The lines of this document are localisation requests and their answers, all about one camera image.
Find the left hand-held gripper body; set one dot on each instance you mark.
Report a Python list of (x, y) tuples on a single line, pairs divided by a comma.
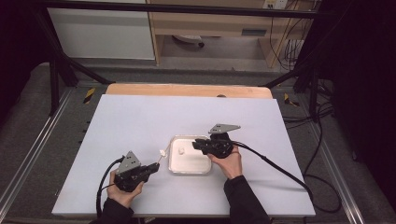
[(129, 174)]

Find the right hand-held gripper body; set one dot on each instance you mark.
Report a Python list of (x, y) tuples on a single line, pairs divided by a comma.
[(221, 147)]

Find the white marshmallow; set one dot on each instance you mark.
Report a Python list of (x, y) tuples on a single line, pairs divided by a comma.
[(181, 151), (162, 152)]

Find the square white tray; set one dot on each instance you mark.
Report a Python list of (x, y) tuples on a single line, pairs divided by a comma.
[(186, 165)]

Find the person's right hand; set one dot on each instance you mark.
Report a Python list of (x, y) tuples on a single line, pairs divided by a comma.
[(232, 165)]

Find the person's left hand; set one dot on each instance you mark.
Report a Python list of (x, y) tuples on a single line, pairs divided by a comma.
[(123, 197)]

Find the large white board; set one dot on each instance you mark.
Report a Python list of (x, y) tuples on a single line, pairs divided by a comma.
[(140, 124)]

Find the wooden table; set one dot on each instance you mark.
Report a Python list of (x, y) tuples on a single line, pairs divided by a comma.
[(186, 90)]

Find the yellow black tape mark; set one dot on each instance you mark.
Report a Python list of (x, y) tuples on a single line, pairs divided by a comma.
[(290, 100)]

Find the office chair base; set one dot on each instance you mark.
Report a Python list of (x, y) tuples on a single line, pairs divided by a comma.
[(190, 39)]

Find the light wooden desk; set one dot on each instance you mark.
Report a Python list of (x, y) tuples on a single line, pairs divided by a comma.
[(214, 25)]

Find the white cabinet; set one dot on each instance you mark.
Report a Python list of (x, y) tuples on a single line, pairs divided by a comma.
[(99, 34)]

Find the white power outlet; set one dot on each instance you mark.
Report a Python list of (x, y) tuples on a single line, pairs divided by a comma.
[(275, 3)]

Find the aluminium floor rail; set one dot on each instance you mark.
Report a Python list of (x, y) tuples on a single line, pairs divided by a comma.
[(339, 177), (37, 143)]

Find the black metal frame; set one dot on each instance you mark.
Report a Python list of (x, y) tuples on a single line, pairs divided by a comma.
[(174, 8)]

